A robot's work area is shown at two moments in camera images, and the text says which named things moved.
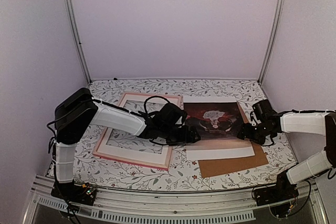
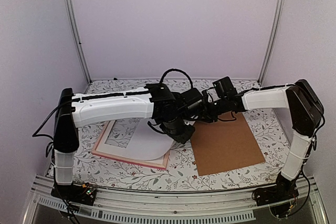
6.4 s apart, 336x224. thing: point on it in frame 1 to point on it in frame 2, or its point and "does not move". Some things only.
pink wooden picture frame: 136,162 does not move
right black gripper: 244,132 to 209,118
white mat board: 163,159 does not move
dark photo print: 217,119 to 148,143
